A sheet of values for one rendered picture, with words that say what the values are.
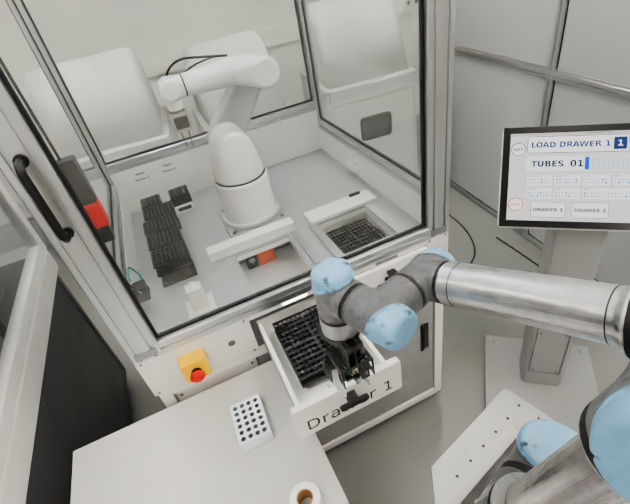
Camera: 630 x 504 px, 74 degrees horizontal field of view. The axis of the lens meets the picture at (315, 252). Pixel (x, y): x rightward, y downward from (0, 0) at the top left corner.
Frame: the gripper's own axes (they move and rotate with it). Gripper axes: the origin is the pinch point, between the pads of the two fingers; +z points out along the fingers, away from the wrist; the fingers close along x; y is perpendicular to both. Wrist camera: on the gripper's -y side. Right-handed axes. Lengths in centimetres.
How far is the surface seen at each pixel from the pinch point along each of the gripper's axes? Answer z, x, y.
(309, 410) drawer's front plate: 5.3, -10.1, -1.5
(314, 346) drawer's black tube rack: 9.7, -0.3, -21.5
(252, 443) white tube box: 18.0, -25.4, -8.9
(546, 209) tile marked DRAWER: -4, 80, -19
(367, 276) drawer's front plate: 4.4, 24.2, -32.8
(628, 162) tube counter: -15, 101, -12
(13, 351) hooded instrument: 1, -79, -62
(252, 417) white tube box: 16.7, -23.0, -14.9
